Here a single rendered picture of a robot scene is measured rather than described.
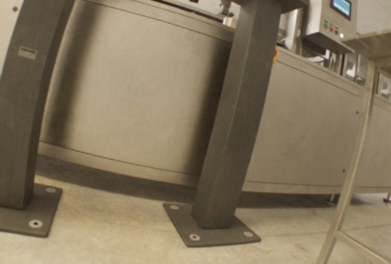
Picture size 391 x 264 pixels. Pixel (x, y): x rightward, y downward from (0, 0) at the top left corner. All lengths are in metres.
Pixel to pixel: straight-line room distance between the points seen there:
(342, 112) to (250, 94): 0.80
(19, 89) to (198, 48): 0.67
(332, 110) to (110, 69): 1.16
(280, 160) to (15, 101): 1.10
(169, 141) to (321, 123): 0.81
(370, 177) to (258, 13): 1.45
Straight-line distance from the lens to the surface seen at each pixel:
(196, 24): 0.99
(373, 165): 1.90
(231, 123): 0.77
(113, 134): 0.93
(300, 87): 1.22
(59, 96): 0.96
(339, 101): 1.45
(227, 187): 0.84
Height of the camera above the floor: 0.43
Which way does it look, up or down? 3 degrees up
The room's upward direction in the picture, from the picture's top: 14 degrees clockwise
